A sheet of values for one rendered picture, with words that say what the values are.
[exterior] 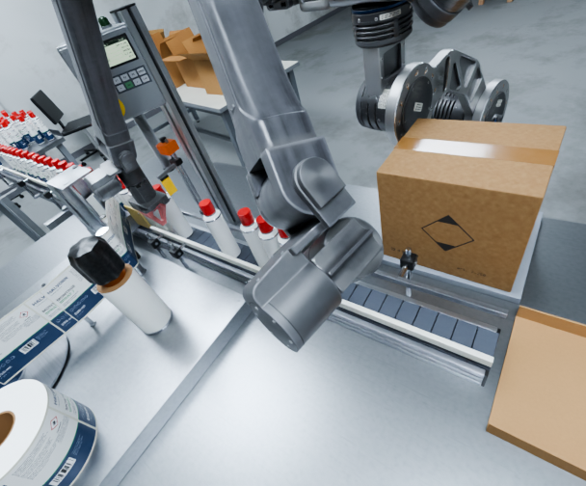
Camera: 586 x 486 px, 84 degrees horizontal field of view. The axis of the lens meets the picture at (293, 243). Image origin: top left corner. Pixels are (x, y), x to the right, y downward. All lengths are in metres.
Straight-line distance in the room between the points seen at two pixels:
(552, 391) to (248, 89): 0.72
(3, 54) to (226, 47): 5.13
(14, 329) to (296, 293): 0.88
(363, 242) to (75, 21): 0.62
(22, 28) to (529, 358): 5.44
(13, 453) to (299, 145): 0.72
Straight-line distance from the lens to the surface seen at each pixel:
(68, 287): 1.05
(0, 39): 5.42
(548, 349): 0.84
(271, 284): 0.26
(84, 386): 1.01
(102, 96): 0.80
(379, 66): 0.90
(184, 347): 0.89
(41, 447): 0.82
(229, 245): 0.96
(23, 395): 0.89
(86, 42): 0.76
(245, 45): 0.33
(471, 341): 0.76
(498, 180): 0.71
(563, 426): 0.78
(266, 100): 0.30
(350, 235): 0.29
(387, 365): 0.78
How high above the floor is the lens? 1.54
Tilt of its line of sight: 43 degrees down
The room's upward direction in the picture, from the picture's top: 20 degrees counter-clockwise
